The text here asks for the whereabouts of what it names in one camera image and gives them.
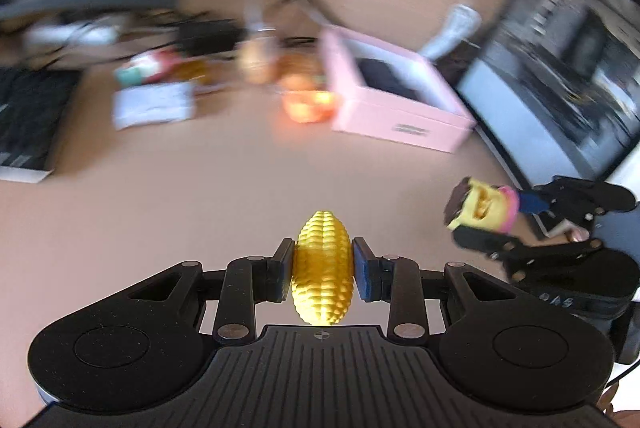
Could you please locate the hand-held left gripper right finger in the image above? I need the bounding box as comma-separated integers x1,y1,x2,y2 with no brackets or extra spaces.
352,237,522,341

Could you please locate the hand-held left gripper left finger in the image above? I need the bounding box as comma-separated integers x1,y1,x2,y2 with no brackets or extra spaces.
127,237,296,344

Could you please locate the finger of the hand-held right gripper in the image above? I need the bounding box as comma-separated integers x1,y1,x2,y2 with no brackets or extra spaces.
452,227,604,280
520,177,640,225

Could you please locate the yellow pink toy food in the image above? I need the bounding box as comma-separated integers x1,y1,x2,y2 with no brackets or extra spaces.
444,175,521,234

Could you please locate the yellow toy corn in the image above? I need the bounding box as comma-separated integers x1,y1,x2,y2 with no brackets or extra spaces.
291,209,356,326

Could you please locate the pink cardboard box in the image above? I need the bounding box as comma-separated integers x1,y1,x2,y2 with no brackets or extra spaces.
322,24,477,154

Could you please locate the bread bun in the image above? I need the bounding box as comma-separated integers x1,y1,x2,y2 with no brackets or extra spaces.
276,52,332,92
237,37,277,85

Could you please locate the white packet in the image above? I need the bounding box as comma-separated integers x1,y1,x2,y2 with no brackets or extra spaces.
112,83,196,130

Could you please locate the green toy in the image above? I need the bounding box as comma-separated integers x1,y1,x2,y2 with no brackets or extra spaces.
115,51,181,86

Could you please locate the computer monitor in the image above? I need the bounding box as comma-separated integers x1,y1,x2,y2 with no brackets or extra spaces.
456,0,640,239

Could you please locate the orange toy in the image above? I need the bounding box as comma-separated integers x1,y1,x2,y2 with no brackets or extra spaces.
281,90,337,125

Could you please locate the golden snack packet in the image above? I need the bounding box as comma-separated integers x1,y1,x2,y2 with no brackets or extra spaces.
175,58,222,88

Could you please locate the black power adapter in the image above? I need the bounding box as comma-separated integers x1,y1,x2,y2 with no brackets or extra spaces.
177,20,242,58

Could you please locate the black keyboard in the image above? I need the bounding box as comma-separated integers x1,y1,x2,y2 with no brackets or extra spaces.
0,67,83,184

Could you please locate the white plastic object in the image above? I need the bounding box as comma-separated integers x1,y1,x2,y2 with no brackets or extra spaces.
22,16,128,50

